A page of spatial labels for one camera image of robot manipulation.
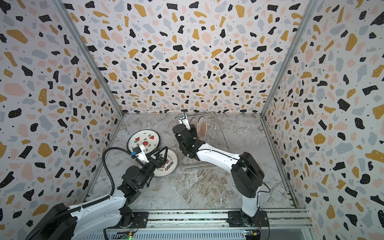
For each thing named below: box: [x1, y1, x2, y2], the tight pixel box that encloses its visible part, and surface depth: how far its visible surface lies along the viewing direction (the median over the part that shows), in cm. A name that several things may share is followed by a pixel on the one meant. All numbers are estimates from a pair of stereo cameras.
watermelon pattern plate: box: [127, 129, 161, 155], surface depth 106 cm
